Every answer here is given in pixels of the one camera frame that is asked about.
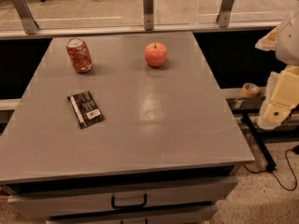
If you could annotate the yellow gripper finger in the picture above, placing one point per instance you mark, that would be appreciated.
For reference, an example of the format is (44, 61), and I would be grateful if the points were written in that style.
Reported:
(268, 42)
(281, 97)

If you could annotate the black rxbar chocolate wrapper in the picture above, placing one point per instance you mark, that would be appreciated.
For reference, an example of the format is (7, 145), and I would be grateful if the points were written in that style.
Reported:
(86, 109)

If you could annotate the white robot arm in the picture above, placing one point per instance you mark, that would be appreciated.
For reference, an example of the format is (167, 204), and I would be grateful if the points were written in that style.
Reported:
(287, 43)

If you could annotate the red apple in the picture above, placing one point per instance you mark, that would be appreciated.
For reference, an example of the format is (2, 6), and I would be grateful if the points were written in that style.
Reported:
(155, 54)

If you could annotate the orange tape roll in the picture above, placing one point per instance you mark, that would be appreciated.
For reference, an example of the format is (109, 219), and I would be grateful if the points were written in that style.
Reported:
(250, 90)

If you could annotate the black table leg strut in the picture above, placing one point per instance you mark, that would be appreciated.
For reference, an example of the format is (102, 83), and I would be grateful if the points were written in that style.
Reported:
(271, 165)

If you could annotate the lower grey drawer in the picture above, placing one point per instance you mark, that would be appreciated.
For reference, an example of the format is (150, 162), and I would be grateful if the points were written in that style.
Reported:
(180, 215)

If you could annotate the grey drawer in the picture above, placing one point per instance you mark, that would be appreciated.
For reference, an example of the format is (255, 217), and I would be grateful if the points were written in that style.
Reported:
(180, 215)
(98, 200)

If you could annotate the red soda can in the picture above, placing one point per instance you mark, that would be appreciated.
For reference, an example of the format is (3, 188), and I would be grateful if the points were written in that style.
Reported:
(79, 55)

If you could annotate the upper grey drawer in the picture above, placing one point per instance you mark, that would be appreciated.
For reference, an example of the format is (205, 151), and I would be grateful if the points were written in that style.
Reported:
(98, 200)

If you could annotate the right metal bracket post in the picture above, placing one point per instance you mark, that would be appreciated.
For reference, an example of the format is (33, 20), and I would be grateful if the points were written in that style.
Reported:
(223, 18)

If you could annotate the metal bracket post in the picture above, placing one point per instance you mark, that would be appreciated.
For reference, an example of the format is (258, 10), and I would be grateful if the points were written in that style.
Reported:
(29, 25)
(223, 18)
(148, 12)

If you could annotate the middle metal bracket post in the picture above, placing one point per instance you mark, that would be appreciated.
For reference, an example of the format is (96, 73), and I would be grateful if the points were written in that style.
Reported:
(148, 12)

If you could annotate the black drawer handle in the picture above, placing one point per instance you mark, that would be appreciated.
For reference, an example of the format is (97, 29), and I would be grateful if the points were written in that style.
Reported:
(128, 201)

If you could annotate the left metal bracket post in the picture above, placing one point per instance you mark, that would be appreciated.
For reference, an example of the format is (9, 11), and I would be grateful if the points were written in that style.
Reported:
(29, 25)

